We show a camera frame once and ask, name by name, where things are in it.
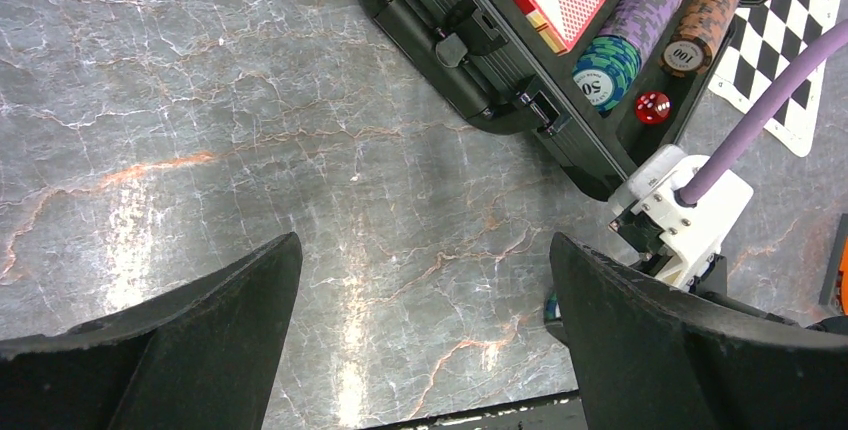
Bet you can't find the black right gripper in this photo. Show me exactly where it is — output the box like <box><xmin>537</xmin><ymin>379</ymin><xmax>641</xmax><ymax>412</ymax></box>
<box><xmin>689</xmin><ymin>257</ymin><xmax>847</xmax><ymax>335</ymax></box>

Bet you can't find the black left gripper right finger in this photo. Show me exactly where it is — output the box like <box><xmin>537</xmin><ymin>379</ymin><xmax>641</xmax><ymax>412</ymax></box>
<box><xmin>550</xmin><ymin>233</ymin><xmax>847</xmax><ymax>429</ymax></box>

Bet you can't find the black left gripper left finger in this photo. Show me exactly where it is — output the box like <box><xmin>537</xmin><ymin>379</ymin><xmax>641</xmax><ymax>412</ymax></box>
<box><xmin>1</xmin><ymin>233</ymin><xmax>303</xmax><ymax>429</ymax></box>

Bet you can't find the brown poker chip stack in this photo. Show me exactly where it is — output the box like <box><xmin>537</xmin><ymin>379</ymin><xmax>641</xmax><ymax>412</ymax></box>
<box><xmin>660</xmin><ymin>0</ymin><xmax>739</xmax><ymax>78</ymax></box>

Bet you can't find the black poker case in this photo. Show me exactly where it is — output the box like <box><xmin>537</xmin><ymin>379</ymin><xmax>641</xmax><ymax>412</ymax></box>
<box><xmin>359</xmin><ymin>0</ymin><xmax>709</xmax><ymax>201</ymax></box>

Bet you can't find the red die right slot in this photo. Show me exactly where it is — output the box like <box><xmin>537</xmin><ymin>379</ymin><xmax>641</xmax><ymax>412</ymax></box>
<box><xmin>634</xmin><ymin>92</ymin><xmax>672</xmax><ymax>125</ymax></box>

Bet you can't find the black white chessboard mat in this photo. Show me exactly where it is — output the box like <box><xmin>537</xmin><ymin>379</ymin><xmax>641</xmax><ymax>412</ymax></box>
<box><xmin>709</xmin><ymin>0</ymin><xmax>841</xmax><ymax>158</ymax></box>

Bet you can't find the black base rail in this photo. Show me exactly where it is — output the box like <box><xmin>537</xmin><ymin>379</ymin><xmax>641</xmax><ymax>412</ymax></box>
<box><xmin>373</xmin><ymin>391</ymin><xmax>588</xmax><ymax>430</ymax></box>

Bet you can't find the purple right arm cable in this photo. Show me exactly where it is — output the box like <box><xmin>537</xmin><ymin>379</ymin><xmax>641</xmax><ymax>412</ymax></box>
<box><xmin>675</xmin><ymin>19</ymin><xmax>848</xmax><ymax>208</ymax></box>

